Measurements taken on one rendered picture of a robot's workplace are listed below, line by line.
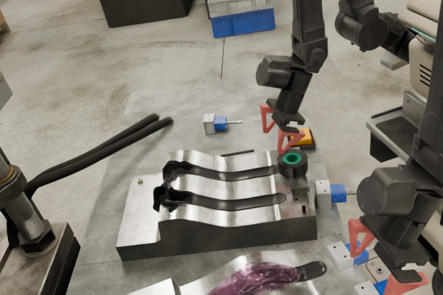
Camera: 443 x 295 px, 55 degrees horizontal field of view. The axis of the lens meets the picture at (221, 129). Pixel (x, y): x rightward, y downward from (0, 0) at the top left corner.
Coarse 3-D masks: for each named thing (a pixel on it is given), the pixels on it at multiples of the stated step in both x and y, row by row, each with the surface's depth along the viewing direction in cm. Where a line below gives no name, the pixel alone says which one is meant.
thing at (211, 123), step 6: (210, 114) 148; (204, 120) 146; (210, 120) 145; (216, 120) 147; (222, 120) 146; (240, 120) 146; (204, 126) 146; (210, 126) 146; (216, 126) 146; (222, 126) 146; (210, 132) 148
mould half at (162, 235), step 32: (192, 160) 118; (224, 160) 122; (256, 160) 119; (224, 192) 111; (256, 192) 109; (288, 192) 107; (128, 224) 111; (160, 224) 101; (192, 224) 101; (224, 224) 102; (256, 224) 101; (288, 224) 101; (128, 256) 108; (160, 256) 108
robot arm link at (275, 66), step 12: (264, 60) 95; (276, 60) 94; (288, 60) 96; (300, 60) 99; (312, 60) 93; (324, 60) 94; (264, 72) 95; (276, 72) 94; (288, 72) 96; (264, 84) 95; (276, 84) 96
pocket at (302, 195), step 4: (296, 188) 108; (300, 188) 108; (304, 188) 108; (308, 188) 107; (292, 192) 108; (296, 192) 108; (300, 192) 108; (304, 192) 108; (308, 192) 108; (296, 196) 109; (300, 196) 109; (304, 196) 109; (308, 196) 107; (296, 200) 108; (300, 200) 108; (304, 200) 107; (308, 200) 107
